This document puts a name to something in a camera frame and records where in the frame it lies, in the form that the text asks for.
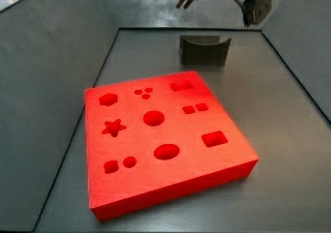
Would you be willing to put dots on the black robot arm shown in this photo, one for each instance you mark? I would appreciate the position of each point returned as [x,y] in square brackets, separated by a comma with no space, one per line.
[255,11]

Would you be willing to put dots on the red foam shape board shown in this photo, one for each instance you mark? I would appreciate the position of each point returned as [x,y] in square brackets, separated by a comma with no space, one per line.
[160,142]

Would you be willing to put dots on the black curved fixture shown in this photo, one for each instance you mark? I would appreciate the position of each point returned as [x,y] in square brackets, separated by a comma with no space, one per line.
[203,50]

